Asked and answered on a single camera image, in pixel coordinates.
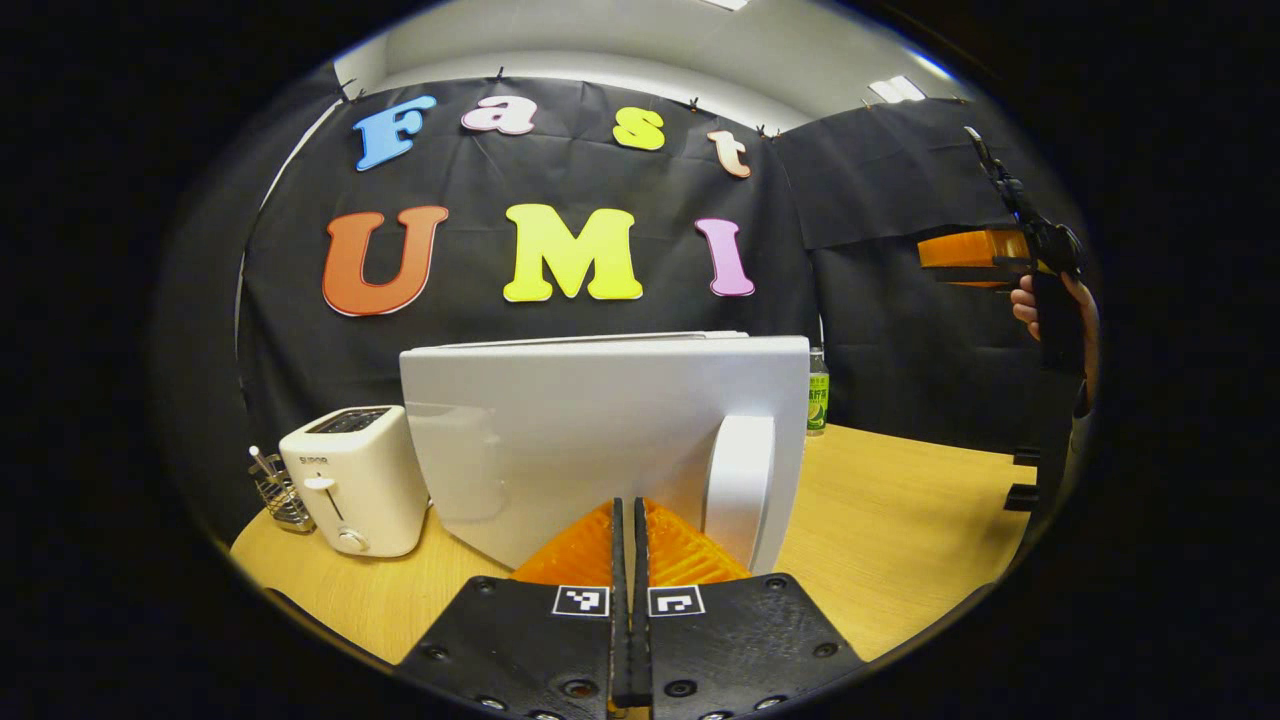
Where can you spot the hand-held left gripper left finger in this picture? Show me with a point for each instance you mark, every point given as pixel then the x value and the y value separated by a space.
pixel 540 650

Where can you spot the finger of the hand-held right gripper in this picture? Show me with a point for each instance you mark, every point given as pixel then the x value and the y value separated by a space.
pixel 975 255

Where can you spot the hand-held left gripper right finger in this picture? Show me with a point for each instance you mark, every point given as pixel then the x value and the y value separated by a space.
pixel 730 650

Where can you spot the white microwave oven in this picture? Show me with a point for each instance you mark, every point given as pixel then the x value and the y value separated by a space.
pixel 580 440

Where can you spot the ceiling light panel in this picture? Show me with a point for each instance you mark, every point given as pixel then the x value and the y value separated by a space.
pixel 897 89
pixel 725 3

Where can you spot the green drink bottle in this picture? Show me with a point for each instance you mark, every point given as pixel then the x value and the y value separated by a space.
pixel 817 400

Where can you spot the white toaster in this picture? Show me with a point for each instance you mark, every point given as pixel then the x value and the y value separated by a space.
pixel 365 490

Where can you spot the black backdrop cloth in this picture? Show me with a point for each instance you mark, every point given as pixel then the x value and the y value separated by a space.
pixel 560 180

